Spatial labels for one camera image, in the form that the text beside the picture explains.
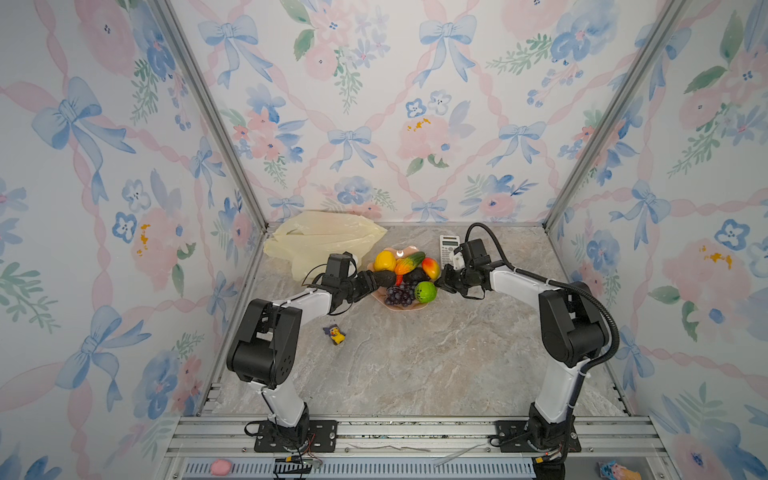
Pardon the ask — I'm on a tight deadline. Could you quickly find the red yellow mango fruit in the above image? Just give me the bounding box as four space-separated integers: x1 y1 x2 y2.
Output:
421 257 441 281

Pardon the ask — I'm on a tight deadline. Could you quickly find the green apple fruit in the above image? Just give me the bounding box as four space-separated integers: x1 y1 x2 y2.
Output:
414 281 438 304

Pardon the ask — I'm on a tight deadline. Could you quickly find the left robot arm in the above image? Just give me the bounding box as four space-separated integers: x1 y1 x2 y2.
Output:
226 252 396 453

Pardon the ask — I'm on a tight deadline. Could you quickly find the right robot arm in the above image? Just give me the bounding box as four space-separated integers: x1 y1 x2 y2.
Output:
437 239 620 461

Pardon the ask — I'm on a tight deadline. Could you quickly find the dark avocado fruit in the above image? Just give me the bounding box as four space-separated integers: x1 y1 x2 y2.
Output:
403 267 431 286
373 270 397 288

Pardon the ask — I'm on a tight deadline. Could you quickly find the yellow lemon fruit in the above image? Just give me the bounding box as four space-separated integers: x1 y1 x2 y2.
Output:
373 250 397 272

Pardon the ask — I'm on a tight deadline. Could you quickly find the white calculator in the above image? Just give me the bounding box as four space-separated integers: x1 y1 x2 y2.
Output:
439 235 461 267

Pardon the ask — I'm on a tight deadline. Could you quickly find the purple grape bunch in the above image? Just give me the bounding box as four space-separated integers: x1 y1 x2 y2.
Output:
385 283 416 308

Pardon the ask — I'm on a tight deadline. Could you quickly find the orange green papaya fruit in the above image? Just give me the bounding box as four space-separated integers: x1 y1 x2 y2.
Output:
394 251 426 276

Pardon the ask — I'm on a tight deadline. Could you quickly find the small yellow blue toy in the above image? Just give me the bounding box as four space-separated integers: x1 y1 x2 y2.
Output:
323 324 346 346

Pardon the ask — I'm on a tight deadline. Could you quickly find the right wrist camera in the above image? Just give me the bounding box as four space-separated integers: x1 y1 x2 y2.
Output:
452 251 465 270

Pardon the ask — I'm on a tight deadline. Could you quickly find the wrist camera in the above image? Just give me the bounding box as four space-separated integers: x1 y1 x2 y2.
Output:
452 251 465 270
349 253 359 274

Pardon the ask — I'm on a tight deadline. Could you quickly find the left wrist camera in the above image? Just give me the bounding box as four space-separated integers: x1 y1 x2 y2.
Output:
349 253 359 274

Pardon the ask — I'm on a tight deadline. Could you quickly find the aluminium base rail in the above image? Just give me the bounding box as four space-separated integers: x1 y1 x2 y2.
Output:
154 416 682 479

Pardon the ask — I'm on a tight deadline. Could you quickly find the left metal corner post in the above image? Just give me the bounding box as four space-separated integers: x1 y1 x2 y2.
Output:
148 0 268 234

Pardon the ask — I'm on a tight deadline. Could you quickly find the metal corner post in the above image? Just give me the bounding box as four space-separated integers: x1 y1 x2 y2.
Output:
148 0 268 234
542 0 689 233

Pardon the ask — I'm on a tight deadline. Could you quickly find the right metal corner post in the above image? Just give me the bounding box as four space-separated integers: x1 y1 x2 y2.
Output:
542 0 689 233

